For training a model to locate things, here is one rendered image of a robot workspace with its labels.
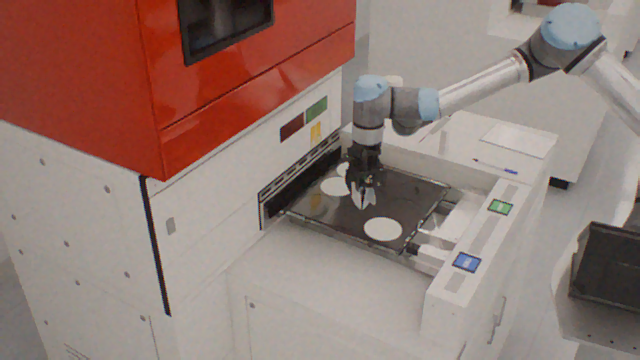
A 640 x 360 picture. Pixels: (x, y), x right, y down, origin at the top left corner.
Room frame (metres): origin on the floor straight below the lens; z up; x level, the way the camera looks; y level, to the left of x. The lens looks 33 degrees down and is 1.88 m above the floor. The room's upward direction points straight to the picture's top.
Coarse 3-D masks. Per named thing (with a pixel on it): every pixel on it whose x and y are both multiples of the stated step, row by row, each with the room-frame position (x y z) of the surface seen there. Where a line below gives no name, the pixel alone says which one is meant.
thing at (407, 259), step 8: (304, 224) 1.38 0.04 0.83; (320, 232) 1.35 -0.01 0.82; (328, 232) 1.34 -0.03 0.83; (344, 240) 1.31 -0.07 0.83; (352, 240) 1.30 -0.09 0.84; (360, 248) 1.28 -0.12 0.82; (368, 248) 1.27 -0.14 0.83; (384, 256) 1.24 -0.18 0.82; (392, 256) 1.23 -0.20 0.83; (400, 256) 1.22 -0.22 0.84; (408, 256) 1.21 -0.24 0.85; (416, 256) 1.21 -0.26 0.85; (408, 264) 1.21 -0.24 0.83
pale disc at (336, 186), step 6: (330, 180) 1.51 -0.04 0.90; (336, 180) 1.51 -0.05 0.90; (342, 180) 1.51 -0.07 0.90; (324, 186) 1.47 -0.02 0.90; (330, 186) 1.47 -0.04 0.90; (336, 186) 1.47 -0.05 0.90; (342, 186) 1.47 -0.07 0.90; (330, 192) 1.44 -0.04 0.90; (336, 192) 1.44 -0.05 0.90; (342, 192) 1.44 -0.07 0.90; (348, 192) 1.44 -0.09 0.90
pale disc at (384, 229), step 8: (368, 224) 1.29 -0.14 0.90; (376, 224) 1.29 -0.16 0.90; (384, 224) 1.29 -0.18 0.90; (392, 224) 1.29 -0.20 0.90; (368, 232) 1.25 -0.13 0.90; (376, 232) 1.25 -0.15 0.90; (384, 232) 1.25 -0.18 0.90; (392, 232) 1.25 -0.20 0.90; (400, 232) 1.25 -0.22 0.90; (384, 240) 1.22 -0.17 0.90
